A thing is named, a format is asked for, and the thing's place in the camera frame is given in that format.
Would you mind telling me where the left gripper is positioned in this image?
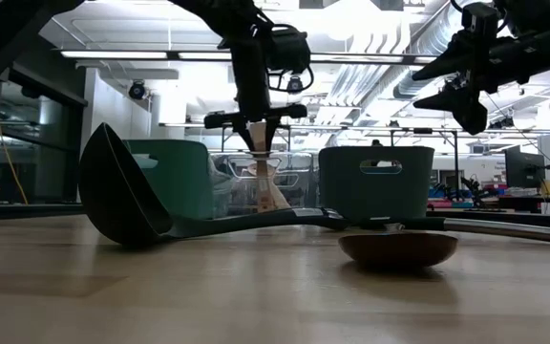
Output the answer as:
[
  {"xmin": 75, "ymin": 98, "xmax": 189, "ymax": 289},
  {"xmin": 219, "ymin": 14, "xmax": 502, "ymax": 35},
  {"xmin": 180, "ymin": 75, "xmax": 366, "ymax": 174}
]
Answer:
[{"xmin": 202, "ymin": 80, "xmax": 308, "ymax": 154}]

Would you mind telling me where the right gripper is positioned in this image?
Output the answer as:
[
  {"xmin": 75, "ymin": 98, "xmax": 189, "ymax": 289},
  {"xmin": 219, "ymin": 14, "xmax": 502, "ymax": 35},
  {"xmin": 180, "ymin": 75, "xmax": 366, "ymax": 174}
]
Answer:
[{"xmin": 411, "ymin": 2, "xmax": 550, "ymax": 136}]

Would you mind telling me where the wooden solid spatula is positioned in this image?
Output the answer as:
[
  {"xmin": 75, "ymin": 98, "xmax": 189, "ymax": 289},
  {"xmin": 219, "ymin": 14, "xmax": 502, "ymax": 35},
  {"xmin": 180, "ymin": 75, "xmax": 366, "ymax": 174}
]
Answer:
[{"xmin": 247, "ymin": 120, "xmax": 279, "ymax": 215}]

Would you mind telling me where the black slotted spatula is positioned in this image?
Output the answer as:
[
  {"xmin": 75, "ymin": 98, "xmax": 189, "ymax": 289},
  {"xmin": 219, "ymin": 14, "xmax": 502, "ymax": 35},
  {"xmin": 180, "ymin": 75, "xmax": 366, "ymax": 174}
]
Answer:
[{"xmin": 349, "ymin": 215, "xmax": 550, "ymax": 248}]

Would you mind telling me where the black plastic ladle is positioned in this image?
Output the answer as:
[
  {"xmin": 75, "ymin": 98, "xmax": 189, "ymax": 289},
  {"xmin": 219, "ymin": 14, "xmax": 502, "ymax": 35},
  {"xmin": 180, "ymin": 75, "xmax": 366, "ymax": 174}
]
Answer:
[{"xmin": 77, "ymin": 122, "xmax": 351, "ymax": 248}]

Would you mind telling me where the black round ceiling spotlight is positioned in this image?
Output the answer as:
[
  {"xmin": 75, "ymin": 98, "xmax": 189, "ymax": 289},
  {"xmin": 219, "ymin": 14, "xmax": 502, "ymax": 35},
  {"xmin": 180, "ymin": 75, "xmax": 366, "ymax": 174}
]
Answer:
[
  {"xmin": 286, "ymin": 75, "xmax": 305, "ymax": 96},
  {"xmin": 127, "ymin": 79, "xmax": 148, "ymax": 101}
]

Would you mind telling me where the clear plastic bin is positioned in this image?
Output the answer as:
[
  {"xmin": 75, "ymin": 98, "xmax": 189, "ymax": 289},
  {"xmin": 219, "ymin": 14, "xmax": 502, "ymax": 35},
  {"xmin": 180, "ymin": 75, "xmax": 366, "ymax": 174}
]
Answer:
[{"xmin": 207, "ymin": 151, "xmax": 322, "ymax": 215}]

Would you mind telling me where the green plastic bin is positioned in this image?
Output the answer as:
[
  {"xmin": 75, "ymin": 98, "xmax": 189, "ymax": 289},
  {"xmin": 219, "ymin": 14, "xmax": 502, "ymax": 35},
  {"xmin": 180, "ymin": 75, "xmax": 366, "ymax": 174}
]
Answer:
[{"xmin": 123, "ymin": 139, "xmax": 217, "ymax": 221}]

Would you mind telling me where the black computer monitor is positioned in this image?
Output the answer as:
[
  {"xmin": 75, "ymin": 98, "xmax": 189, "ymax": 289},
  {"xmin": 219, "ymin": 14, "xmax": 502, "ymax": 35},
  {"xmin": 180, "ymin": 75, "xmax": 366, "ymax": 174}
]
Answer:
[{"xmin": 503, "ymin": 144, "xmax": 547, "ymax": 190}]

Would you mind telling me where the blue plastic bin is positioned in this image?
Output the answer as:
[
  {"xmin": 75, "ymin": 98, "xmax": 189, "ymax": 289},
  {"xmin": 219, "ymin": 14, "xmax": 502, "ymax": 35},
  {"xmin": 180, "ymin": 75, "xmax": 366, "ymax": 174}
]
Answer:
[{"xmin": 317, "ymin": 145, "xmax": 436, "ymax": 221}]

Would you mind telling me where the long ceiling light bar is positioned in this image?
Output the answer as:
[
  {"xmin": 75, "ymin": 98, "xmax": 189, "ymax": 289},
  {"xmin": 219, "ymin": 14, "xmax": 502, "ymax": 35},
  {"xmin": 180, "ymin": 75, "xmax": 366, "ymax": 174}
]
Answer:
[{"xmin": 59, "ymin": 49, "xmax": 438, "ymax": 68}]

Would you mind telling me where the black metal frame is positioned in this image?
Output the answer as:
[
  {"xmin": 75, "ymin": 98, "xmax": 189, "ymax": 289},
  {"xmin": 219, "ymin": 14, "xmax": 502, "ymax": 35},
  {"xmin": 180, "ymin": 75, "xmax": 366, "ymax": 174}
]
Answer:
[{"xmin": 0, "ymin": 203, "xmax": 550, "ymax": 231}]

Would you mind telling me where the yellow hanging cable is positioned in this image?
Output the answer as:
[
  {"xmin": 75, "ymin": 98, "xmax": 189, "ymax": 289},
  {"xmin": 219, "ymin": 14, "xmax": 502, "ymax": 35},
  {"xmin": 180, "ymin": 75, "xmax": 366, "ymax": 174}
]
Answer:
[{"xmin": 0, "ymin": 0, "xmax": 31, "ymax": 206}]

